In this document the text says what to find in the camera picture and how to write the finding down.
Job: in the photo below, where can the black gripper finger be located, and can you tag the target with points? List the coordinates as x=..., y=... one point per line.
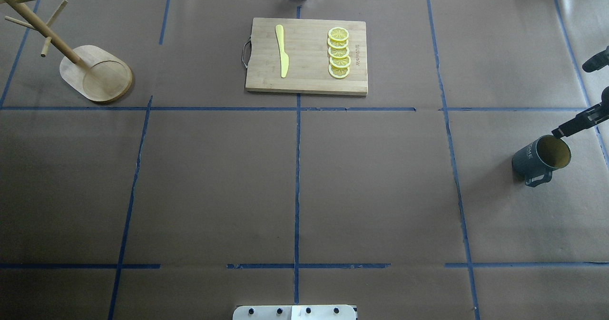
x=597, y=61
x=583, y=120

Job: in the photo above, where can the blue mug yellow inside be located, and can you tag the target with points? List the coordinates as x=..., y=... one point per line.
x=539, y=159

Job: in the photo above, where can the wooden cup storage rack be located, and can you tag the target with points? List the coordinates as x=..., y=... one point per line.
x=95, y=73

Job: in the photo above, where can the middle lemon slice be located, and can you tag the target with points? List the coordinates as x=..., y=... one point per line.
x=338, y=52

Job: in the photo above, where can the lemon slice nearest robot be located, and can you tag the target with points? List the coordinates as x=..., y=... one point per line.
x=338, y=72

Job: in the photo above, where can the lemon slice farthest from robot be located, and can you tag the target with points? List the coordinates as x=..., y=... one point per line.
x=338, y=34

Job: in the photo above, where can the bamboo cutting board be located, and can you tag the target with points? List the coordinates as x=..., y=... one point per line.
x=307, y=48

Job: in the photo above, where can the yellow plastic knife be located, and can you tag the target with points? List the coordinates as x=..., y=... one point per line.
x=284, y=58

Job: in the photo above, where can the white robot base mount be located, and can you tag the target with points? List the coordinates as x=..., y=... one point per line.
x=296, y=312

